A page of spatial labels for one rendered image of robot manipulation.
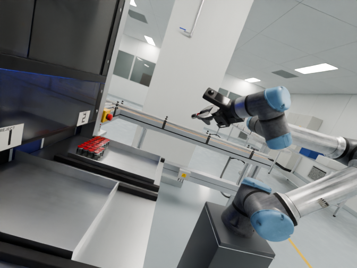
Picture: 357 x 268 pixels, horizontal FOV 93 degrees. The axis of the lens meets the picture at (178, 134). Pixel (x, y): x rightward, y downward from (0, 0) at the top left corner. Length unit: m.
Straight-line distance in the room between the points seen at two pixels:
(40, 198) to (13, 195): 0.06
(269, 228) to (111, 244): 0.48
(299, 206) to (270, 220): 0.11
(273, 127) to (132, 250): 0.51
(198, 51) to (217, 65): 0.28
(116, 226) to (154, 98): 1.89
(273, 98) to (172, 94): 1.78
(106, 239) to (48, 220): 0.14
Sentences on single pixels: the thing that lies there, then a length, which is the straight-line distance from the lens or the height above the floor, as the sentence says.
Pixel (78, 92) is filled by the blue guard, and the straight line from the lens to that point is 0.75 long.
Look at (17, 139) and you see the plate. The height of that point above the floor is 1.01.
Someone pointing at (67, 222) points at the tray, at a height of 0.88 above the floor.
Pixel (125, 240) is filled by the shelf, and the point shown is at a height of 0.88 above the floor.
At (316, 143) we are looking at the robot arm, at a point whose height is 1.26.
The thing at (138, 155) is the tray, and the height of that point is 0.88.
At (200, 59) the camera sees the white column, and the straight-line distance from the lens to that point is 2.29.
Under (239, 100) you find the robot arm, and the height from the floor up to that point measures 1.30.
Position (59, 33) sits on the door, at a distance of 0.63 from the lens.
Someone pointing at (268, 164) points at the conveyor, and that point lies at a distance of 2.00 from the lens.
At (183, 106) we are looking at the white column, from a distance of 2.24.
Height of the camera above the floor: 1.25
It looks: 13 degrees down
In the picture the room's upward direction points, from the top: 20 degrees clockwise
